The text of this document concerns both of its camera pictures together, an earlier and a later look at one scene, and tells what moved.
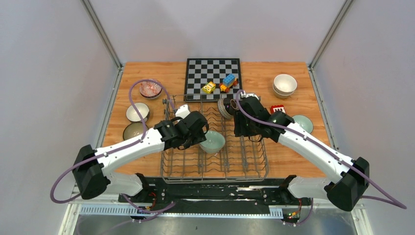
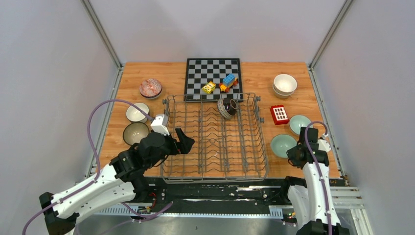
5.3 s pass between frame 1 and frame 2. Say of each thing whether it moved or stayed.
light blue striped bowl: stayed
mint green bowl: moved
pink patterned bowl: stayed
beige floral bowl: stayed
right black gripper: moved
